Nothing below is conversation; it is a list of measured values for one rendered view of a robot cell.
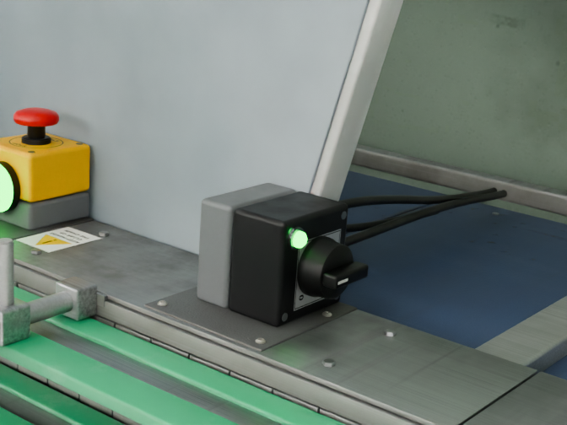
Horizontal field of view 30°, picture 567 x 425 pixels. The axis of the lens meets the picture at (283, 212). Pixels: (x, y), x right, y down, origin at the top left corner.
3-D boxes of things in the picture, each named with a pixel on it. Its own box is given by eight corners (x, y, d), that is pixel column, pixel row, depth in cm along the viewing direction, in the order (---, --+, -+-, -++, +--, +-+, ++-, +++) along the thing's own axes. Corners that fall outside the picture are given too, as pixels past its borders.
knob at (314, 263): (331, 287, 79) (368, 299, 77) (294, 301, 76) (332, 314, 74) (336, 229, 78) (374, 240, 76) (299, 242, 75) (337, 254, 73)
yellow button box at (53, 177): (45, 200, 102) (-19, 214, 97) (45, 125, 100) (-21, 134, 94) (94, 217, 98) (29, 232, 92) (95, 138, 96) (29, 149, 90)
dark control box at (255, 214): (264, 274, 86) (194, 299, 80) (271, 180, 84) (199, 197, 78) (347, 302, 82) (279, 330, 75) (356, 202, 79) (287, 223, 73)
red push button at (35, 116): (3, 145, 95) (3, 108, 94) (39, 139, 98) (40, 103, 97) (32, 153, 93) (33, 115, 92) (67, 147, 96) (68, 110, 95)
